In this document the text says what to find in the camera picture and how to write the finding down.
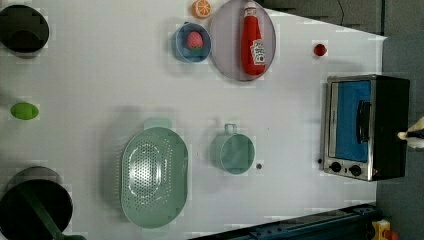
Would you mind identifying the peeled toy banana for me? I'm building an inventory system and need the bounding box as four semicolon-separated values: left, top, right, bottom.
397;117;424;148

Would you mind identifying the toaster oven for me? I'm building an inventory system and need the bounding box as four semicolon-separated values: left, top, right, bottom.
323;74;410;182

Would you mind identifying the green mug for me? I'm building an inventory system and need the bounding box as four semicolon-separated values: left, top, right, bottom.
210;123;255;175

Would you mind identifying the red ketchup bottle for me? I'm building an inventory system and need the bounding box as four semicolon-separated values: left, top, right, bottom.
240;0;266;76

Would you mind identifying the blue bowl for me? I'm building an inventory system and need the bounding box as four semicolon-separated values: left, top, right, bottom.
171;22;211;63

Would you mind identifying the green colander basket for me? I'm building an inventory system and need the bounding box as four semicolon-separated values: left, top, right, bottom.
120;118;188;229

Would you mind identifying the pink strawberry toy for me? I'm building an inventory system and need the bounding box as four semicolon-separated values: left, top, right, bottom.
186;31;203;50

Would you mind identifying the grey round plate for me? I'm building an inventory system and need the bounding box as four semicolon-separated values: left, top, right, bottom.
209;0;276;81

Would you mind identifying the orange half toy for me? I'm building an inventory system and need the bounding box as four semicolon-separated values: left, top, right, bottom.
191;0;211;19

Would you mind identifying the red tomato toy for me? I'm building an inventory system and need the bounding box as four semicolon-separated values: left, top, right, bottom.
314;44;327;57

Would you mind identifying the green lime toy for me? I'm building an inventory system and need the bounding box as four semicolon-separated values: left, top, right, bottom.
11;102;39;120

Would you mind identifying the black pan with lid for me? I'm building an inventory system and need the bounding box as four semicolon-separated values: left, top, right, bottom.
1;166;87;240

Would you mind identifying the yellow red emergency button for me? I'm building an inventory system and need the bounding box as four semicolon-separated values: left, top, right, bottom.
372;220;399;240

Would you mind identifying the black round pot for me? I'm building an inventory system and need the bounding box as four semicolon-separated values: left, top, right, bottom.
0;5;50;53

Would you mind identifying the blue metal frame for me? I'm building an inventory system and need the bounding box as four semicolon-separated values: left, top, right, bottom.
190;204;382;240

